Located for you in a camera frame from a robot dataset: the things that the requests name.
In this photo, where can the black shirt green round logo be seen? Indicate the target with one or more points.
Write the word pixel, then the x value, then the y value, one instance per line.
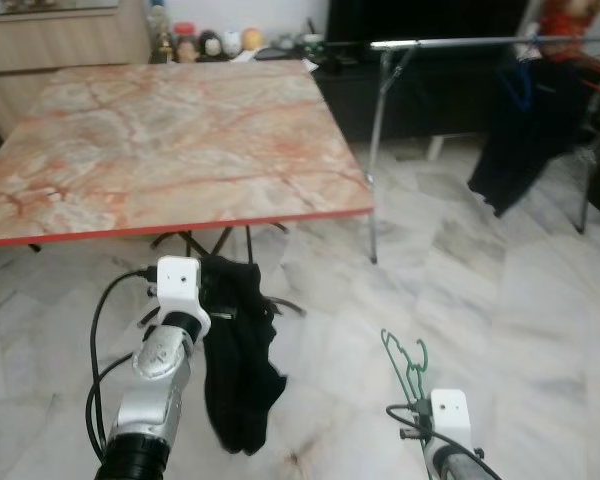
pixel 240 380

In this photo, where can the green plastic hanger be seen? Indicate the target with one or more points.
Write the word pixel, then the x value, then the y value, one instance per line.
pixel 416 385

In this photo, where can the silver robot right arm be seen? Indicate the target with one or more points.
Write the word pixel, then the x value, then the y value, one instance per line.
pixel 455 468

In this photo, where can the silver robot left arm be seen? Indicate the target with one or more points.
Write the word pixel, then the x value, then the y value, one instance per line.
pixel 155 380

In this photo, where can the blue plastic hanger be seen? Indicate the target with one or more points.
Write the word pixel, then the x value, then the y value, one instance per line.
pixel 520 80

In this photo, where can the marble-pattern folding table red edge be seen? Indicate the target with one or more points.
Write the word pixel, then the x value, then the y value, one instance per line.
pixel 180 140

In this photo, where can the round black white-face plush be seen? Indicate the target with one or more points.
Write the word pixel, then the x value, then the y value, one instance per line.
pixel 211 45

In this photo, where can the round white blue plush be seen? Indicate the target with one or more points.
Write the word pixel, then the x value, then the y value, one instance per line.
pixel 232 43

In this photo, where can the clear jar red lid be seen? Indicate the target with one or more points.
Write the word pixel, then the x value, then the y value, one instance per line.
pixel 185 42

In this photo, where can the round orange red plush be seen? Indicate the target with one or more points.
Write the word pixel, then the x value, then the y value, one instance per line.
pixel 252 40

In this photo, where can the blue gold trophy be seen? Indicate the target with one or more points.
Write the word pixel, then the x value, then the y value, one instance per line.
pixel 160 30

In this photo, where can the light wooden cabinet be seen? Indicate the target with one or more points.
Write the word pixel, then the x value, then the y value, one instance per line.
pixel 60 45

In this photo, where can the black TV cabinet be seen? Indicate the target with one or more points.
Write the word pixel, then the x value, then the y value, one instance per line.
pixel 440 95

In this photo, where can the dark navy garment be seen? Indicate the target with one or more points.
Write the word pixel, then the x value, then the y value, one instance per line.
pixel 530 140

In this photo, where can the silver clothes rack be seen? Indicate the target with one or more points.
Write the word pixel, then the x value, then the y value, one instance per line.
pixel 450 42

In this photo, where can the black television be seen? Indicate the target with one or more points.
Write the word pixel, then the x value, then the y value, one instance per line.
pixel 430 18

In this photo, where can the red gold figurine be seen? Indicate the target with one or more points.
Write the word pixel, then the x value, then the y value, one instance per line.
pixel 570 25

